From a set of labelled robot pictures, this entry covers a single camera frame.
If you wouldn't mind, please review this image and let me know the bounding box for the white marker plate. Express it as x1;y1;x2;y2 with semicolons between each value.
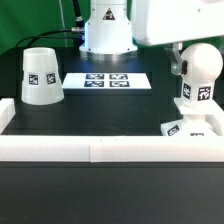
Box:
63;73;151;90

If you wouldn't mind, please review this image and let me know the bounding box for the black cable with connector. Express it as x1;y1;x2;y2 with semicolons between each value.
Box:
72;0;85;29

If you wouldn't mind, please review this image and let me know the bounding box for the white lamp bulb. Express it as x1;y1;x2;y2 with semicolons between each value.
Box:
181;43;223;107

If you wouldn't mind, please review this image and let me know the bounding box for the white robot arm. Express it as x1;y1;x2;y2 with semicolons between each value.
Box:
80;0;224;75

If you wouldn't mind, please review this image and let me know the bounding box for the white lamp shade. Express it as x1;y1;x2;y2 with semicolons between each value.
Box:
21;47;64;105

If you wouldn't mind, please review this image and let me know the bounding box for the white U-shaped fence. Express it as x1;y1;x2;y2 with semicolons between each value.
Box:
0;98;224;163

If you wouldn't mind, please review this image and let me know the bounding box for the white lamp base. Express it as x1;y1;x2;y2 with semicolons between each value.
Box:
161;98;224;137

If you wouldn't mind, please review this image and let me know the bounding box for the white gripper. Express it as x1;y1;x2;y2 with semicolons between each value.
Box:
131;0;224;75

